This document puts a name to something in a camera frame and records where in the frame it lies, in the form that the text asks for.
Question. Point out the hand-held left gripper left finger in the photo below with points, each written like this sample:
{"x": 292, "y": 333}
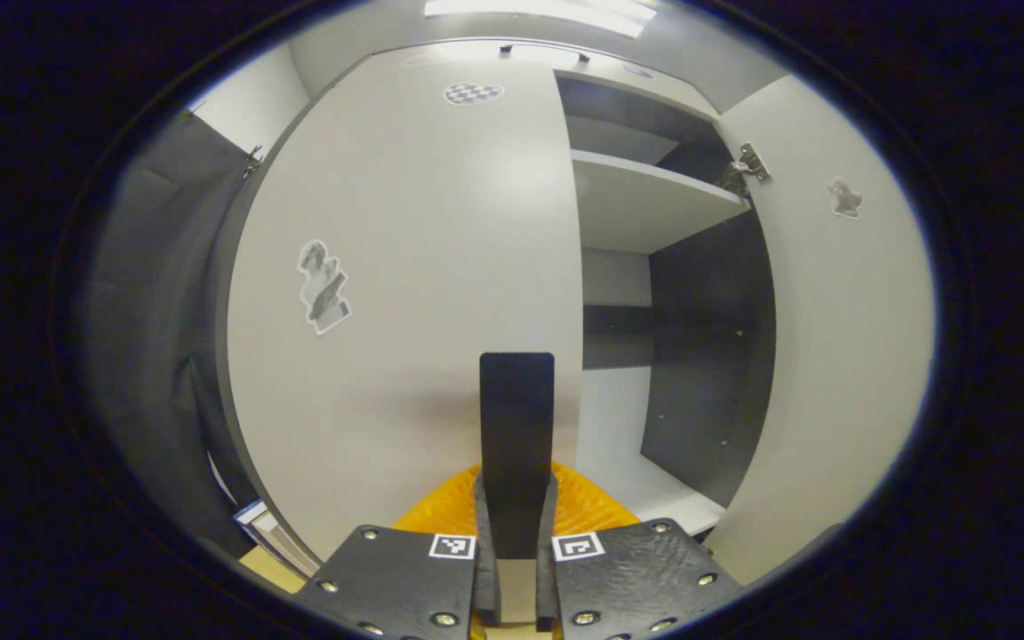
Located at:
{"x": 484, "y": 569}

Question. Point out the white and black book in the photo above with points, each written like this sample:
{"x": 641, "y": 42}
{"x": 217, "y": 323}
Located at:
{"x": 268, "y": 529}

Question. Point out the grey shoe cabinet door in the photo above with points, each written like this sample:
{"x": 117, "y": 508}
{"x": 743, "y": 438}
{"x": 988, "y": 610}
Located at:
{"x": 841, "y": 356}
{"x": 432, "y": 267}

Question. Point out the grey double-door shoe cabinet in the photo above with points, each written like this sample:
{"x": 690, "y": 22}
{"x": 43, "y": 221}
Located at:
{"x": 645, "y": 200}

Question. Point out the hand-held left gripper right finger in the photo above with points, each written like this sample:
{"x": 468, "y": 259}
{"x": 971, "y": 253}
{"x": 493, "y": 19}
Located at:
{"x": 548, "y": 578}

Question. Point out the black backdrop cloth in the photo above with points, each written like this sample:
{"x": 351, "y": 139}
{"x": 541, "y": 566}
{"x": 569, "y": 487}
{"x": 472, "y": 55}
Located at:
{"x": 148, "y": 356}

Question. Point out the large ceiling light panel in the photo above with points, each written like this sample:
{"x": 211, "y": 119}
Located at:
{"x": 548, "y": 11}

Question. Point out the metal door hinge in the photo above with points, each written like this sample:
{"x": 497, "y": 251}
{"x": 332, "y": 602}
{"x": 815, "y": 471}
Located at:
{"x": 752, "y": 163}

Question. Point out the small backdrop clip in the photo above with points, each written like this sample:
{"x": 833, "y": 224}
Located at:
{"x": 252, "y": 160}

